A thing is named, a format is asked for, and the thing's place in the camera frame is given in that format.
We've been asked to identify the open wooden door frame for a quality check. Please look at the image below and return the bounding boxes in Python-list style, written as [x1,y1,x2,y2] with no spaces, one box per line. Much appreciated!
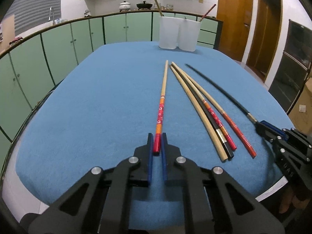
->
[246,0,282,82]

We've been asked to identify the right white utensil cup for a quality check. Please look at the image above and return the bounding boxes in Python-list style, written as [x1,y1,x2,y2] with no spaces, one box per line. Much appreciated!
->
[178,19,201,52]

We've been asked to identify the white utensil cup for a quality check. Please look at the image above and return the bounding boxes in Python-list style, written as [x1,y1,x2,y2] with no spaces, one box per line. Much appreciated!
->
[159,16,182,50]
[178,19,201,52]

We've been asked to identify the black wok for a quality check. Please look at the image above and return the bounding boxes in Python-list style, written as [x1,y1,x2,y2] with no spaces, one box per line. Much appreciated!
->
[136,1,153,10]

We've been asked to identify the bamboo chopstick red patterned end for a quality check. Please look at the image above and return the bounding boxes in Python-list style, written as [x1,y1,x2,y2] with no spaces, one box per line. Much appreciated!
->
[171,61,238,151]

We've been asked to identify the blue tablecloth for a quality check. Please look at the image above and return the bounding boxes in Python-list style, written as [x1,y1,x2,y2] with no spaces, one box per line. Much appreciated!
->
[15,41,295,231]

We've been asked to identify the chrome sink faucet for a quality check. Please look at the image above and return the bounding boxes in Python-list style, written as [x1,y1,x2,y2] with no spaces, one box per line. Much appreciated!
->
[48,7,56,25]

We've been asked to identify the plain bamboo chopstick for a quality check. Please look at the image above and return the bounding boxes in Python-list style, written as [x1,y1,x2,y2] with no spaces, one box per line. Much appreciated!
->
[154,0,164,17]
[170,65,228,162]

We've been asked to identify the grey window blind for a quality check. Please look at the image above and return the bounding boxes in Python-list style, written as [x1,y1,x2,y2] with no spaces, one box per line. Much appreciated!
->
[5,0,61,34]

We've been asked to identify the black glass cabinet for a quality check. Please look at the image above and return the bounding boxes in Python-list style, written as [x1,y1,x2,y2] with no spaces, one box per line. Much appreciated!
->
[269,20,311,113]

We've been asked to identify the bamboo chopstick orange red end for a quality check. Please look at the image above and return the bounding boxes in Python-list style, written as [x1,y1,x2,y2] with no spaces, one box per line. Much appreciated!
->
[153,60,169,155]

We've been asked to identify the silver kettle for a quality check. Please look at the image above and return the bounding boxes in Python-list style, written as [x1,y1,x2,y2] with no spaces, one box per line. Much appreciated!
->
[84,10,91,18]

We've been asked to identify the person's right hand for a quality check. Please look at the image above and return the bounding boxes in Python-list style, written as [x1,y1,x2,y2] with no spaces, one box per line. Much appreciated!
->
[279,187,310,213]

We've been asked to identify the left white utensil cup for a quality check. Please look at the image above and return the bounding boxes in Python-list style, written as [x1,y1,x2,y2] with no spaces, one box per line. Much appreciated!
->
[159,16,182,50]

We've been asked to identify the black chopstick gold band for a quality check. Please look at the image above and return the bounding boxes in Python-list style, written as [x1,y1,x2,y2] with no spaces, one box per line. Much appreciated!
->
[181,74,235,159]

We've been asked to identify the bamboo chopstick red striped end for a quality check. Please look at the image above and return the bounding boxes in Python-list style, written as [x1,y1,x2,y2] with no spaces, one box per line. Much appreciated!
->
[186,75,256,159]

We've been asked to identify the white cooking pot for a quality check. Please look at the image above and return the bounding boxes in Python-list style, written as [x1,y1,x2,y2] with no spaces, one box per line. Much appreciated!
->
[119,1,131,12]

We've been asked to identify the thin black chopstick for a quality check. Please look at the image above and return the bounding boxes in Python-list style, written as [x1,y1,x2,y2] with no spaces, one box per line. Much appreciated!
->
[185,63,258,124]

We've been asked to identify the closed wooden door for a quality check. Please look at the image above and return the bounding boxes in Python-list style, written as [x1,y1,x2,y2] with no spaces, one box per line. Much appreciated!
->
[217,0,253,61]

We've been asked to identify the green lower kitchen cabinets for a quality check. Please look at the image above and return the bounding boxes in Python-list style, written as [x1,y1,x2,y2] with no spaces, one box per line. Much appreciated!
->
[1,20,223,170]

